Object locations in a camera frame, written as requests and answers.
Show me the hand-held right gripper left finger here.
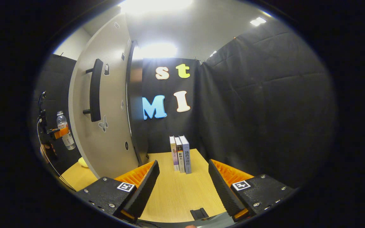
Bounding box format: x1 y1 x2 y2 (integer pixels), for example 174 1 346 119
76 160 160 223

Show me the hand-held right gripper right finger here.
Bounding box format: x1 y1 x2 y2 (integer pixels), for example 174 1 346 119
208 159 298 223

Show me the clear plastic bottle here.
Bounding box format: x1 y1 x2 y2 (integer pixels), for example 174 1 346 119
56 111 76 150

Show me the black door handle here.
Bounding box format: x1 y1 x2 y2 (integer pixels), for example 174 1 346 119
83 59 104 122

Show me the white cabinet door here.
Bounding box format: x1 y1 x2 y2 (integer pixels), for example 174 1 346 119
68 14 139 179

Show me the pale purple book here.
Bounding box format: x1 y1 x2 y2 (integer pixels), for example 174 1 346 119
169 136 180 171

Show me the light blue book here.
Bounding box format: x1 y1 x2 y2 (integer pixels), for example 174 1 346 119
179 135 192 174

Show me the white book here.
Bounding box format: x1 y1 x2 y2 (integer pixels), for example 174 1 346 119
175 136 185 173

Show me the black backdrop cloth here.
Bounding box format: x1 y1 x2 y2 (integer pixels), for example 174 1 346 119
32 19 338 189

